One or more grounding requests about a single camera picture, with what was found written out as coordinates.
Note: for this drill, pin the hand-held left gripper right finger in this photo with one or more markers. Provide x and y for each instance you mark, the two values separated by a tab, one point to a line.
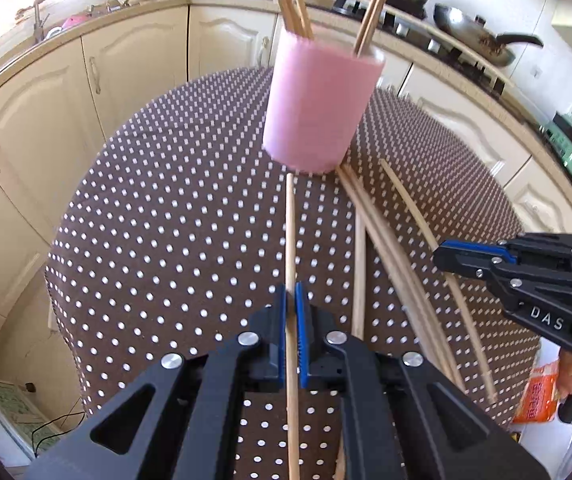
302	335

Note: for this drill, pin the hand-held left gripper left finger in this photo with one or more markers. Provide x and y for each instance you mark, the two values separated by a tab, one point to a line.
280	330

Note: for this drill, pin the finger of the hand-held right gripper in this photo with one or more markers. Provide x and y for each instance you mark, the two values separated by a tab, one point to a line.
455	245
465	260

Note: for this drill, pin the pile of wooden chopsticks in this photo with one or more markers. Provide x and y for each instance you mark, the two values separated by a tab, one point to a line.
390	260

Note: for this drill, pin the long wooden chopstick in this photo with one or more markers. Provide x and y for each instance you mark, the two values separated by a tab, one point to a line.
404	200
291	235

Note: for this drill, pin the pink cup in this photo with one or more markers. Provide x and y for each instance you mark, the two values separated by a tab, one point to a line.
318	105

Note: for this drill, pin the bunch of wooden chopsticks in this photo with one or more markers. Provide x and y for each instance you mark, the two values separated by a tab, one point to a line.
375	7

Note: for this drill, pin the person's right hand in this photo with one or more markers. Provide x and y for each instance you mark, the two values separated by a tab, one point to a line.
568	372

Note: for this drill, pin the orange plastic bag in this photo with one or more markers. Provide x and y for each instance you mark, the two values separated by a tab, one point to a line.
540	395

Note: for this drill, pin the round polka-dot table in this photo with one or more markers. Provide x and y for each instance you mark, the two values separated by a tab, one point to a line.
176	220

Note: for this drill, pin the steel wok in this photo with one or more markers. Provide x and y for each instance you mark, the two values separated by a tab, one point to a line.
480	35

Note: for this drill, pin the black glass cooktop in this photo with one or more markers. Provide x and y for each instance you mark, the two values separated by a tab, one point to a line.
415	30

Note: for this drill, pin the green printed cardboard box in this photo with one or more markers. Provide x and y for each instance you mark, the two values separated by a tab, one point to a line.
1	405

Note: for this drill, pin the cream base cabinets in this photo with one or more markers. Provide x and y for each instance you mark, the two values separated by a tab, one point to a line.
131	60

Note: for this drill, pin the beige stone countertop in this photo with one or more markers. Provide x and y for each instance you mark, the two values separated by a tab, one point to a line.
141	4

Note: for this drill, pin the pink basin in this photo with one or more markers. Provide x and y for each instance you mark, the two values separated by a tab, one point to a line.
73	22

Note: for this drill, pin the metal faucet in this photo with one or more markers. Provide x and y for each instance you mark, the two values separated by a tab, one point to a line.
38	17

